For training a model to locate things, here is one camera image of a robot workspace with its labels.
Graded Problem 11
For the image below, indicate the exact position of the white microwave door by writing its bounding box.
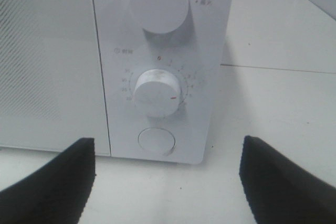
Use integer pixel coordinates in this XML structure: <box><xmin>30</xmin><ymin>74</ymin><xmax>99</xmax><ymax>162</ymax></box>
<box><xmin>1</xmin><ymin>0</ymin><xmax>110</xmax><ymax>156</ymax></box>

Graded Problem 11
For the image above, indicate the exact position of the white microwave oven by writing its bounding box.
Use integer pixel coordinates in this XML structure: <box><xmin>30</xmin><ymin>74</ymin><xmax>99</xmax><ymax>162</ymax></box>
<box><xmin>0</xmin><ymin>0</ymin><xmax>236</xmax><ymax>165</ymax></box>

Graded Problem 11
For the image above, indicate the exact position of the round white door button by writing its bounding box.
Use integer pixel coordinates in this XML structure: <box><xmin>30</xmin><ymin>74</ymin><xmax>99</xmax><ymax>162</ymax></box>
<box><xmin>138</xmin><ymin>127</ymin><xmax>175</xmax><ymax>155</ymax></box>

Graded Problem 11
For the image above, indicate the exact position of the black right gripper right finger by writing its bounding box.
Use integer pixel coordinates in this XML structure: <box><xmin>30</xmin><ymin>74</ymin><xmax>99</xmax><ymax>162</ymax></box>
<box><xmin>239</xmin><ymin>135</ymin><xmax>335</xmax><ymax>223</ymax></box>

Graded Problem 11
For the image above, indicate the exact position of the upper white power knob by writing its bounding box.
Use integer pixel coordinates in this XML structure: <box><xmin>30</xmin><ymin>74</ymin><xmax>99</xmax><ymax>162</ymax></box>
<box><xmin>130</xmin><ymin>0</ymin><xmax>189</xmax><ymax>34</ymax></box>

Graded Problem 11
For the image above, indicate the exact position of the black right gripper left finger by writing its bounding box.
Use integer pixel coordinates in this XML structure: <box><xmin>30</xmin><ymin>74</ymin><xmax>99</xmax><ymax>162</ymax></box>
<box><xmin>1</xmin><ymin>138</ymin><xmax>95</xmax><ymax>223</ymax></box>

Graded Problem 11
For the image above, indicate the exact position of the lower white timer knob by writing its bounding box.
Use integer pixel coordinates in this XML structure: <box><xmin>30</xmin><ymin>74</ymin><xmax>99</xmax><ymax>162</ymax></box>
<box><xmin>133</xmin><ymin>69</ymin><xmax>182</xmax><ymax>118</ymax></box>

